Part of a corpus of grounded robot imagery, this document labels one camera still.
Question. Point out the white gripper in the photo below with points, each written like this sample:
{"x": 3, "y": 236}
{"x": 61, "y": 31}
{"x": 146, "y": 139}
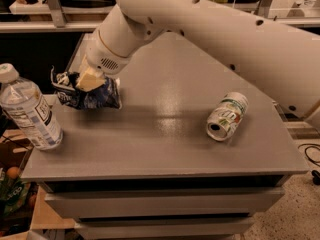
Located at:
{"x": 102, "y": 59}

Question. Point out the blue chip bag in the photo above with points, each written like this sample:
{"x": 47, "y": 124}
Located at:
{"x": 107, "y": 95}

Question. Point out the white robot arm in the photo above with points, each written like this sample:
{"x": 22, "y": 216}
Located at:
{"x": 282, "y": 61}

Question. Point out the clear plastic water bottle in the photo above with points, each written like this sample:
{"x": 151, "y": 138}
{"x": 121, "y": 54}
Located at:
{"x": 25, "y": 104}

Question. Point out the green snack bag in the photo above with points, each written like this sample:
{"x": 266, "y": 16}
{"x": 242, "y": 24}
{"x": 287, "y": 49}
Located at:
{"x": 13, "y": 194}

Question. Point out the cardboard box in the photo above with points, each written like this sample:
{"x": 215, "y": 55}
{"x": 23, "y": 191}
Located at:
{"x": 15, "y": 149}

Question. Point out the orange fruit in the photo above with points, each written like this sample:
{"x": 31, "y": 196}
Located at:
{"x": 13, "y": 172}

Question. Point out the upper grey drawer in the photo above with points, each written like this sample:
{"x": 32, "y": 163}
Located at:
{"x": 116, "y": 204}

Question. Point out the grey drawer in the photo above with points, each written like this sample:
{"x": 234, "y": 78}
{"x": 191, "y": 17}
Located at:
{"x": 163, "y": 228}
{"x": 116, "y": 204}

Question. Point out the crushed green soda can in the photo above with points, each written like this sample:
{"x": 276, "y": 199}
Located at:
{"x": 226, "y": 117}

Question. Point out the lower grey drawer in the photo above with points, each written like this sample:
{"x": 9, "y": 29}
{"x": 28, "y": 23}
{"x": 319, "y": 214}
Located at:
{"x": 163, "y": 228}

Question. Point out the left metal bracket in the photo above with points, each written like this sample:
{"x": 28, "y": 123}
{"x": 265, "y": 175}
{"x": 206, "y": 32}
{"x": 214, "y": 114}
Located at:
{"x": 56, "y": 13}

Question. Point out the metal bracket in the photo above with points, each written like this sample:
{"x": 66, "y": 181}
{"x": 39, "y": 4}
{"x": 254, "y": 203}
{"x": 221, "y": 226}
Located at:
{"x": 263, "y": 8}
{"x": 56, "y": 13}

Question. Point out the right metal bracket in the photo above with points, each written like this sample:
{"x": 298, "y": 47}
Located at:
{"x": 263, "y": 8}

